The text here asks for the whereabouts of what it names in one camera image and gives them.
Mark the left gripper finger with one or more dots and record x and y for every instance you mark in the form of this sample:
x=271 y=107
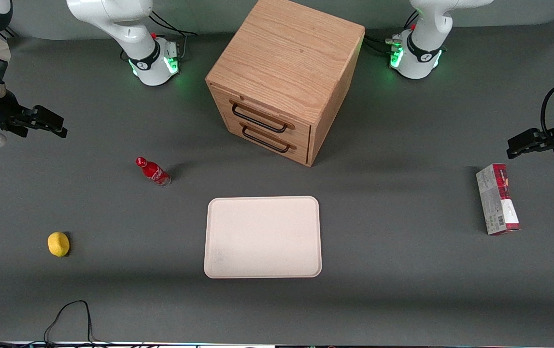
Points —
x=528 y=137
x=530 y=149

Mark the red cola bottle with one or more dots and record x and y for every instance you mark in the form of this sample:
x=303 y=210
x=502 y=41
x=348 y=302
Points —
x=153 y=171

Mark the yellow lemon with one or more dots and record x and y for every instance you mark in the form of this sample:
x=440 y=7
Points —
x=58 y=244

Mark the beige plastic tray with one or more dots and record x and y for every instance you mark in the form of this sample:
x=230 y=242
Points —
x=262 y=237

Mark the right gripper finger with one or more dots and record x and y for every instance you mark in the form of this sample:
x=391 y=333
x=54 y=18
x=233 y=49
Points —
x=45 y=116
x=47 y=129

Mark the grey and red carton box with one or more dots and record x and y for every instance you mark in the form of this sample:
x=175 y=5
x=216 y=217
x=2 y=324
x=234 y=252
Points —
x=494 y=203

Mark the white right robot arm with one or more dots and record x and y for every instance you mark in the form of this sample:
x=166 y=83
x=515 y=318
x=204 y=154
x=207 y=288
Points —
x=127 y=29

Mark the oak wooden drawer cabinet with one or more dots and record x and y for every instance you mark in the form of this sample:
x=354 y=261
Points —
x=286 y=53

